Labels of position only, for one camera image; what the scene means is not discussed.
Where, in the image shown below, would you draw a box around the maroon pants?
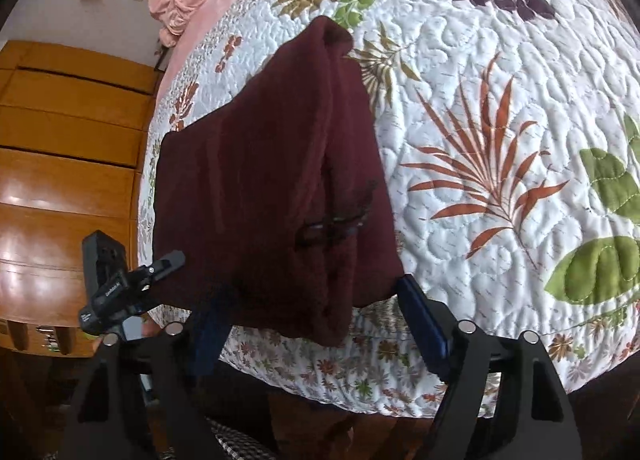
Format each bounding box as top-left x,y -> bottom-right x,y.
153,17 -> 402,346

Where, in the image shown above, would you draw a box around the floral quilted bedspread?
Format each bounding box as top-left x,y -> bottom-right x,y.
138,0 -> 639,391

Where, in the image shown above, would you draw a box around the orange wooden wardrobe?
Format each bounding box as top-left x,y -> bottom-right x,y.
1,41 -> 158,357

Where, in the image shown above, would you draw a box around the checkered trouser leg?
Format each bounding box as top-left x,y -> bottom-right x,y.
164,419 -> 281,460

